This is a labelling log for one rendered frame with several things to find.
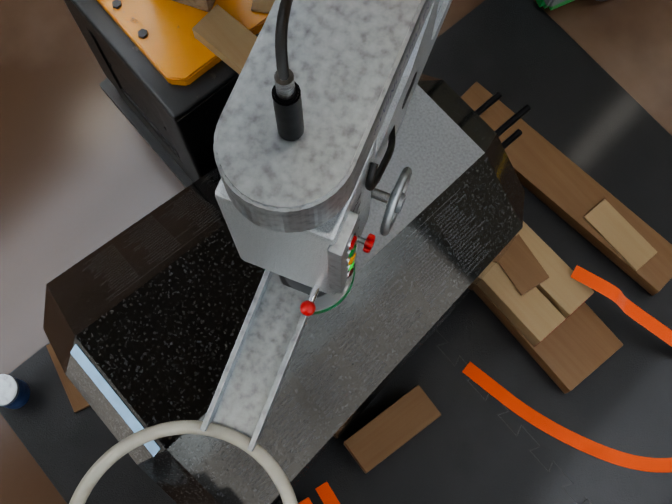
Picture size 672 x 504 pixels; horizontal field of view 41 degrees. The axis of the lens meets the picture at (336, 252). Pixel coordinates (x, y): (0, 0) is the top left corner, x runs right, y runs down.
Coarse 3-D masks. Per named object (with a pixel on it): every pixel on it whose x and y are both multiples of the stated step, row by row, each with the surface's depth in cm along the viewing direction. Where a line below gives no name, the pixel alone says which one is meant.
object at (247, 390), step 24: (264, 288) 194; (288, 288) 196; (264, 312) 196; (288, 312) 196; (240, 336) 191; (264, 336) 195; (288, 336) 195; (240, 360) 195; (264, 360) 194; (288, 360) 190; (240, 384) 194; (264, 384) 194; (216, 408) 192; (240, 408) 193; (264, 408) 189
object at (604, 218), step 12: (600, 204) 303; (588, 216) 302; (600, 216) 302; (612, 216) 302; (600, 228) 300; (612, 228) 300; (624, 228) 300; (612, 240) 299; (624, 240) 299; (636, 240) 299; (624, 252) 298; (636, 252) 298; (648, 252) 298; (636, 264) 297
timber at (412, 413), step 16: (400, 400) 282; (416, 400) 282; (384, 416) 281; (400, 416) 281; (416, 416) 281; (432, 416) 281; (368, 432) 279; (384, 432) 279; (400, 432) 279; (416, 432) 279; (352, 448) 278; (368, 448) 278; (384, 448) 278; (368, 464) 277
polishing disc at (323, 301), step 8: (280, 280) 214; (288, 280) 214; (296, 288) 213; (304, 288) 213; (344, 288) 213; (320, 296) 213; (328, 296) 213; (336, 296) 213; (320, 304) 212; (328, 304) 212
